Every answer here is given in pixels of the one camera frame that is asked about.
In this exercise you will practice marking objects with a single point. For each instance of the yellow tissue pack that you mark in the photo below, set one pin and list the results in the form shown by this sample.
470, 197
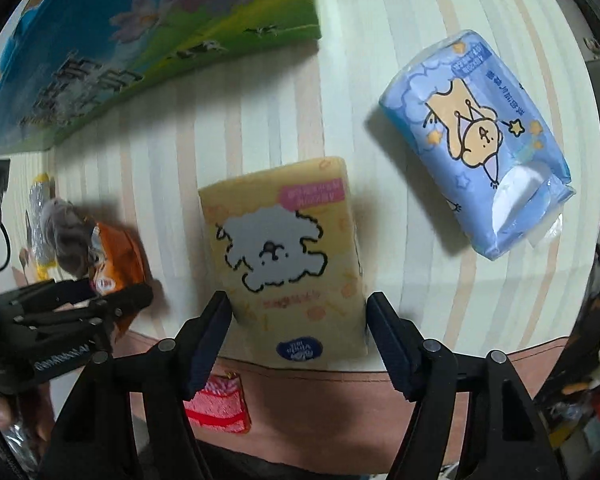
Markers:
283, 243

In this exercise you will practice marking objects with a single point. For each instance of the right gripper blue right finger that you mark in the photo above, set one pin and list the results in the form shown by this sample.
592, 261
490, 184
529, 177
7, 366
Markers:
398, 342

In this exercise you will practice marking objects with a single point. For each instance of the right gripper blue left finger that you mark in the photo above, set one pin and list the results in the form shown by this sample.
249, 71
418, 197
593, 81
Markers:
207, 335

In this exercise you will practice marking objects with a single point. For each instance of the red snack packet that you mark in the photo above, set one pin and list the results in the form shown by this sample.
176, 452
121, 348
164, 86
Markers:
220, 405

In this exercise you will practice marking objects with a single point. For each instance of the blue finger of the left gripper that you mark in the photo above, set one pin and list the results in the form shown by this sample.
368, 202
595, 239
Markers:
127, 301
49, 295

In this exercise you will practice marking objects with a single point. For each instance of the lavender cloth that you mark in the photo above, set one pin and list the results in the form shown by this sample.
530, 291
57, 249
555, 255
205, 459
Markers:
69, 235

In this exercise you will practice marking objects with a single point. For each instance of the blue tissue pack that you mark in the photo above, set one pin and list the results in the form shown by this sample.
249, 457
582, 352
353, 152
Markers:
482, 139

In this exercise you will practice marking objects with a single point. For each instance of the open cardboard box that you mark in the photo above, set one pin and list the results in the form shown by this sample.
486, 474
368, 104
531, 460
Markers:
68, 61

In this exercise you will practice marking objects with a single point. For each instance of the orange snack packet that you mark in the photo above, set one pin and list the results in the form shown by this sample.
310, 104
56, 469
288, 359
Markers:
116, 259

